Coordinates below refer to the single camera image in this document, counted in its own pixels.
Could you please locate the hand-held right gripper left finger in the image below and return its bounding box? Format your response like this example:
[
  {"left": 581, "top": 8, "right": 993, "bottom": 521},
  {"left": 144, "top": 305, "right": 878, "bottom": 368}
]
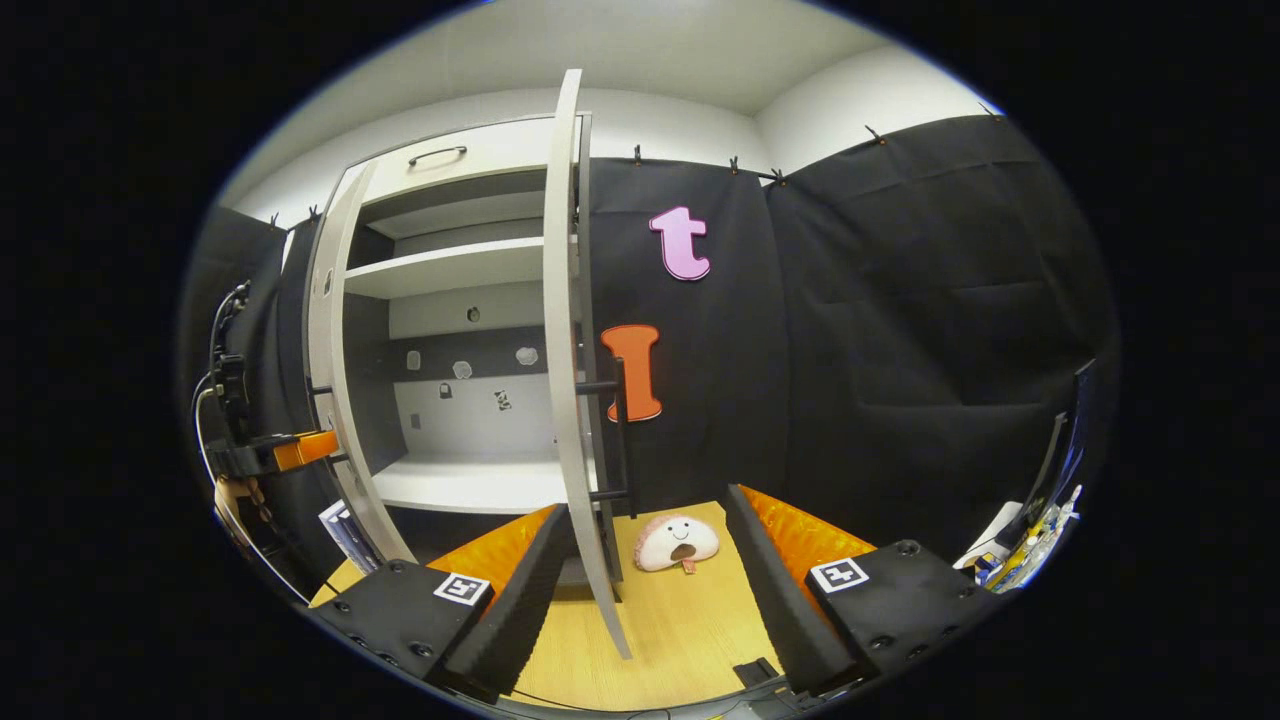
[{"left": 310, "top": 503, "right": 571, "bottom": 706}]

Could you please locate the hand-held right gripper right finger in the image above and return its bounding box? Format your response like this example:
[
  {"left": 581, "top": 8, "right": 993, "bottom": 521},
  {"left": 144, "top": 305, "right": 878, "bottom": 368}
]
[{"left": 725, "top": 483, "right": 1006, "bottom": 701}]

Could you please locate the beige door with camera sticker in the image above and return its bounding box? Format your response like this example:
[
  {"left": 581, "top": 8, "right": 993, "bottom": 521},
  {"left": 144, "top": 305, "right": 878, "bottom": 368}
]
[{"left": 303, "top": 160, "right": 416, "bottom": 566}]

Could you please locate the beige door with headphone sticker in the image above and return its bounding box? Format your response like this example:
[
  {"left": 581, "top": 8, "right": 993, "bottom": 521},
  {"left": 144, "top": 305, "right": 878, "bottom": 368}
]
[{"left": 542, "top": 68, "right": 641, "bottom": 661}]

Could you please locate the beige double-door shoe cabinet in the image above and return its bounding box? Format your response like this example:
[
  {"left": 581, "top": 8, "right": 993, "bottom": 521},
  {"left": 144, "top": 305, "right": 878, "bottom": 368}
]
[{"left": 303, "top": 112, "right": 601, "bottom": 581}]

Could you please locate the white cabinet shelf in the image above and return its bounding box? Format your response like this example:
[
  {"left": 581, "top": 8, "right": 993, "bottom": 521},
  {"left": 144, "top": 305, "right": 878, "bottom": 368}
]
[
  {"left": 365, "top": 190, "right": 549, "bottom": 241},
  {"left": 372, "top": 450, "right": 573, "bottom": 515},
  {"left": 345, "top": 237, "right": 549, "bottom": 300}
]

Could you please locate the light blue book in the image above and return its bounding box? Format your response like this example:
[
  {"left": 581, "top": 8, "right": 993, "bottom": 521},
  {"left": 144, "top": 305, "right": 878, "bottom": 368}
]
[{"left": 328, "top": 505, "right": 366, "bottom": 566}]

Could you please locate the dark navy book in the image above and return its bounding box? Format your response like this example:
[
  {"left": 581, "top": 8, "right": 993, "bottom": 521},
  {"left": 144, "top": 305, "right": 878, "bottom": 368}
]
[{"left": 340, "top": 510, "right": 383, "bottom": 576}]

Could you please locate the white plush toy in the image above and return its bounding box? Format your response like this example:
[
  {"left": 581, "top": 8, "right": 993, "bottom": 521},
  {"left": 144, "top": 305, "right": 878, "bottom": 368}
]
[{"left": 633, "top": 513, "right": 721, "bottom": 576}]

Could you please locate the pile of colourful small items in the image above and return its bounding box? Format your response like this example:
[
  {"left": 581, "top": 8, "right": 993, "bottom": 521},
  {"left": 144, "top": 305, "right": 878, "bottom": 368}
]
[{"left": 985, "top": 485, "right": 1086, "bottom": 591}]

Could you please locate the black backdrop cloth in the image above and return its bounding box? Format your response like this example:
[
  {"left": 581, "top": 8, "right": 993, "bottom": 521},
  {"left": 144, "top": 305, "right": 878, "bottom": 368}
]
[{"left": 180, "top": 110, "right": 1121, "bottom": 591}]

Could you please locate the black cable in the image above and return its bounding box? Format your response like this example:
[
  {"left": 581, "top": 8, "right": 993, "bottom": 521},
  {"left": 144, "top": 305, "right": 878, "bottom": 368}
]
[{"left": 205, "top": 282, "right": 251, "bottom": 381}]

